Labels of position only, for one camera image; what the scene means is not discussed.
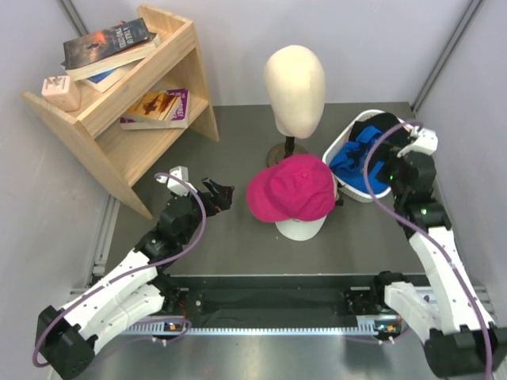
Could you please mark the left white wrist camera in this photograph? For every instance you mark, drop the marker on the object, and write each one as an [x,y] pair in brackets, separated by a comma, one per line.
[176,180]

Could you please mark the beige mannequin head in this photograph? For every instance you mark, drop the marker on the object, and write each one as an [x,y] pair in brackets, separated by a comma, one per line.
[296,85]

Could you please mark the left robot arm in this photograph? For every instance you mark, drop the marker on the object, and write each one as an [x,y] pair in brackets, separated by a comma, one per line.
[69,338]

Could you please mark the pink cap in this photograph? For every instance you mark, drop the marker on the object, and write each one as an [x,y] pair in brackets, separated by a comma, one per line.
[300,187]

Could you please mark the white perforated basket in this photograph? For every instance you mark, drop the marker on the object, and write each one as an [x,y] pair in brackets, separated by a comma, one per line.
[339,142]

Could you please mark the blue cover book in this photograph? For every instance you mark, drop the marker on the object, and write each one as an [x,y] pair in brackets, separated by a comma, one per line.
[103,81]

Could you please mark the blue cap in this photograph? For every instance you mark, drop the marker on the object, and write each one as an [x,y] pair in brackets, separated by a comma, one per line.
[348,163]

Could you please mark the wooden shelf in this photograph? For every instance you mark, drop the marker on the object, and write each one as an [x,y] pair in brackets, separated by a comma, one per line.
[117,159]

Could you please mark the pink power adapter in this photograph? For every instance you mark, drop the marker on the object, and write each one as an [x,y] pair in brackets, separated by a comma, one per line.
[62,92]

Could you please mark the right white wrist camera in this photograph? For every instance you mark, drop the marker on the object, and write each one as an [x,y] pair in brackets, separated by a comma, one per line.
[421,140]

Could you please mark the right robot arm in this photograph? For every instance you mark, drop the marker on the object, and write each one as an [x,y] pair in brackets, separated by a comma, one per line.
[458,335]

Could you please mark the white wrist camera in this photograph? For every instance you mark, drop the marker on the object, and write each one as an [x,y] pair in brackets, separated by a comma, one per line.
[176,180]
[421,140]

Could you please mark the orange purple book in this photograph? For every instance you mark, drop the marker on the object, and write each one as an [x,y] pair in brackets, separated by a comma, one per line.
[158,110]

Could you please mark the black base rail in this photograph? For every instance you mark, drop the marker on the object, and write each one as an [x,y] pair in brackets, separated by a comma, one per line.
[254,301]

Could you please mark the dark cover paperback book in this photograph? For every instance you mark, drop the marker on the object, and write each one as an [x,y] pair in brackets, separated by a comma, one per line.
[124,43]

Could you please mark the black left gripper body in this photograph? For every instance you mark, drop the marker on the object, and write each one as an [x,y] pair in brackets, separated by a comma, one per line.
[214,204]

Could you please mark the white slotted cable duct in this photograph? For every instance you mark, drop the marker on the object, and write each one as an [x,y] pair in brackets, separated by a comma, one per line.
[362,326]

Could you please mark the black cap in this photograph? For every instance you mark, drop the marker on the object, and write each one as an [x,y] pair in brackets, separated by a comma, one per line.
[380,126]

